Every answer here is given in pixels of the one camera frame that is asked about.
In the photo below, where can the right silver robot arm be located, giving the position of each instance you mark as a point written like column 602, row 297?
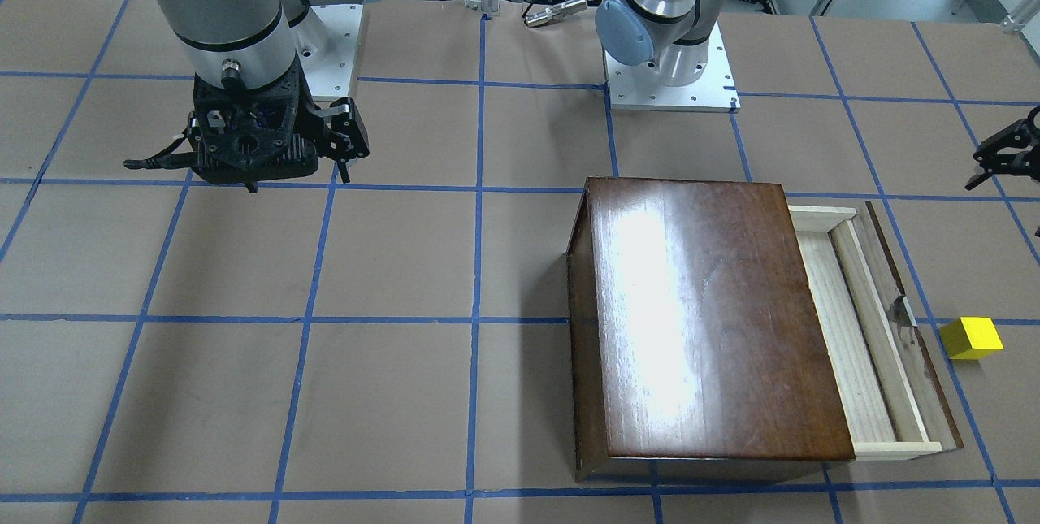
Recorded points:
column 253, row 37

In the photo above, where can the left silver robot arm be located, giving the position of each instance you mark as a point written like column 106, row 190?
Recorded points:
column 670, row 38

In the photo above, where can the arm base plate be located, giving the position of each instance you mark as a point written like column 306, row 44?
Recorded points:
column 328, row 42
column 687, row 78

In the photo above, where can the yellow block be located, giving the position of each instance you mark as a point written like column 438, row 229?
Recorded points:
column 970, row 338

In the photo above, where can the silver cylinder connector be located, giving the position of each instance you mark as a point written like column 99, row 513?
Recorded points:
column 554, row 13

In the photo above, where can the light wooden drawer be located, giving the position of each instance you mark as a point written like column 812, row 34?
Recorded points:
column 892, row 397

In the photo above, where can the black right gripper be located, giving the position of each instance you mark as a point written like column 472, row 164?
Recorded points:
column 344, row 132

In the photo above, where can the dark wooden drawer cabinet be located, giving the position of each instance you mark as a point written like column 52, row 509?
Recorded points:
column 697, row 352

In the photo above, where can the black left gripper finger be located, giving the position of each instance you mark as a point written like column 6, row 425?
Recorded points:
column 1013, row 151

